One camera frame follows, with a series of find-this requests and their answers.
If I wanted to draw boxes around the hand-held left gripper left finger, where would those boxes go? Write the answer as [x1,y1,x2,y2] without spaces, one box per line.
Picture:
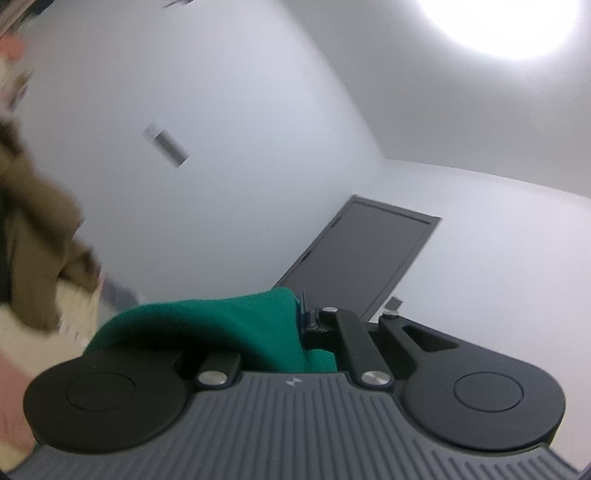
[195,352,242,387]

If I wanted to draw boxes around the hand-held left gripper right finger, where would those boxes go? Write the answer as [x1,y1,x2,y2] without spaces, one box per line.
[299,290,463,389]

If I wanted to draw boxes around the green hoodie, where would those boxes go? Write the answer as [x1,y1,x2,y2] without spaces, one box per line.
[83,287,340,374]

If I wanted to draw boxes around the grey door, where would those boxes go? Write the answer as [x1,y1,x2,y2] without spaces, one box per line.
[272,195,441,321]

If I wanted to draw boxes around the patchwork blanket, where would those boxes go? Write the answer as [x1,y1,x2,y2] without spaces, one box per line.
[0,272,139,468]

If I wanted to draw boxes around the brown jacket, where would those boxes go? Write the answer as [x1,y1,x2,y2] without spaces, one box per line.
[0,117,103,330]

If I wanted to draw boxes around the round ceiling light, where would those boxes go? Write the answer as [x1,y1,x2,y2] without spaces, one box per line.
[416,0,583,61]

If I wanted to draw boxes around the grey wall box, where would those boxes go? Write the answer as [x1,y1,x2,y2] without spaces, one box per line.
[143,122,190,169]

